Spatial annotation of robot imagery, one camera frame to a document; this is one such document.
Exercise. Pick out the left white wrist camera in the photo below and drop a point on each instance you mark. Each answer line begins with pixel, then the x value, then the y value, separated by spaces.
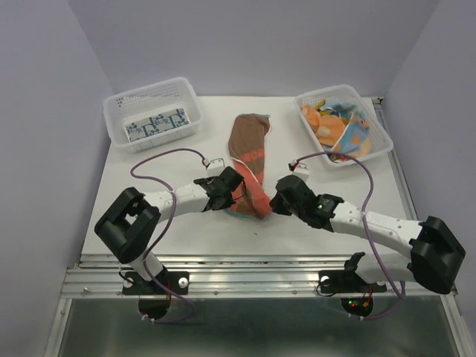
pixel 214 167

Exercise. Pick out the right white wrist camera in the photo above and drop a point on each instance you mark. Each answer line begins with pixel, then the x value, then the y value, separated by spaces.
pixel 299 169

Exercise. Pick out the white plastic basket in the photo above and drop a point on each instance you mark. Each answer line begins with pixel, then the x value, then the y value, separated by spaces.
pixel 317 99
pixel 148 100

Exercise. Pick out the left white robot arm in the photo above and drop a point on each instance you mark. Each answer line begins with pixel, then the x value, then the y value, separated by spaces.
pixel 128 224

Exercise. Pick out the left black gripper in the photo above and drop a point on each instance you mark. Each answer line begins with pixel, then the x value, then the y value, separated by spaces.
pixel 228 201

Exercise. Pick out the left white plastic basket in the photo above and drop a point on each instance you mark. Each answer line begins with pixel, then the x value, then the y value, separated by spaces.
pixel 148 100

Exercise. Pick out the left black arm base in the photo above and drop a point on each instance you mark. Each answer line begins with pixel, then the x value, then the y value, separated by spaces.
pixel 135 285

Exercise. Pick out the blue white patterned towel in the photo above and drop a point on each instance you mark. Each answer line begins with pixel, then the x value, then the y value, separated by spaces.
pixel 155 124

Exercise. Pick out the orange plush towel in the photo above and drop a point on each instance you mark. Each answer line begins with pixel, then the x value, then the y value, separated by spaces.
pixel 327 128

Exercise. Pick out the brown bear towel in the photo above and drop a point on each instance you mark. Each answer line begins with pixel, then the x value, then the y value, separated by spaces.
pixel 246 148

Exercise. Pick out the aluminium mounting rail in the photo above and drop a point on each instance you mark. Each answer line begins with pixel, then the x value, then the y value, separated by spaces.
pixel 211 276

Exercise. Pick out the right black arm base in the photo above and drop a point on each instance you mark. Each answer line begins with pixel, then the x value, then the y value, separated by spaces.
pixel 346 281

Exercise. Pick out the light blue colourful towel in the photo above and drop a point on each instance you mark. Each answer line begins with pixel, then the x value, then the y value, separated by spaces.
pixel 355 139

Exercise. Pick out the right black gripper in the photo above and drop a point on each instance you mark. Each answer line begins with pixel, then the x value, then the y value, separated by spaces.
pixel 277 205

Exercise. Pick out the right white plastic basket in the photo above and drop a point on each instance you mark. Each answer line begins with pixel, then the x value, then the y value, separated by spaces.
pixel 317 99

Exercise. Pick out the right aluminium side rail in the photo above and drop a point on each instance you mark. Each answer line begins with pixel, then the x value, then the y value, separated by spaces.
pixel 398 173

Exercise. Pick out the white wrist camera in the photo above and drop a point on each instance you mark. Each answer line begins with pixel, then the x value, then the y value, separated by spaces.
pixel 299 169
pixel 214 167

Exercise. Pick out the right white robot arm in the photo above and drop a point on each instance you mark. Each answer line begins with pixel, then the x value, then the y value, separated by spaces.
pixel 424 252

